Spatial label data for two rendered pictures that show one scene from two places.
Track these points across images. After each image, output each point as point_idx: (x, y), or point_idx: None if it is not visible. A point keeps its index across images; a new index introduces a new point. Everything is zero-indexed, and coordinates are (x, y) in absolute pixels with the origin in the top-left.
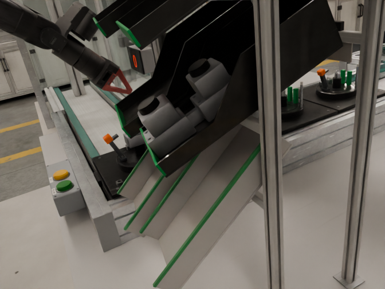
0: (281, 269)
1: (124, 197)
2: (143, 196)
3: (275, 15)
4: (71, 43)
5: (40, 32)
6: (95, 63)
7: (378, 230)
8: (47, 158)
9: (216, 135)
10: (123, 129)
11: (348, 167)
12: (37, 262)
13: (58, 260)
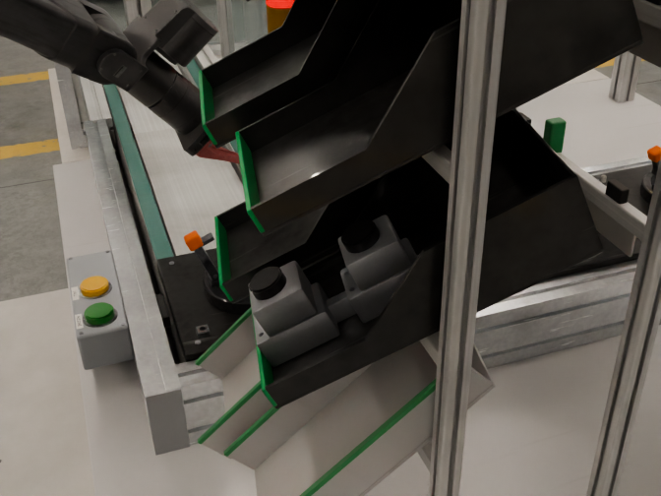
0: None
1: None
2: (241, 380)
3: (478, 222)
4: (151, 70)
5: (99, 57)
6: (192, 108)
7: None
8: (67, 223)
9: (367, 358)
10: (222, 288)
11: (658, 370)
12: (35, 449)
13: (73, 454)
